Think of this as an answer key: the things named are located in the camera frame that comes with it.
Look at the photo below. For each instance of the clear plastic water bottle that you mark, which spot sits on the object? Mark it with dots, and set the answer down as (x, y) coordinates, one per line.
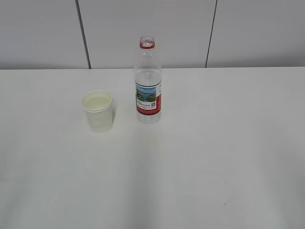
(148, 82)

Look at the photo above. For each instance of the white paper cup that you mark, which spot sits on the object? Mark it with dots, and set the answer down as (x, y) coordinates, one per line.
(97, 106)

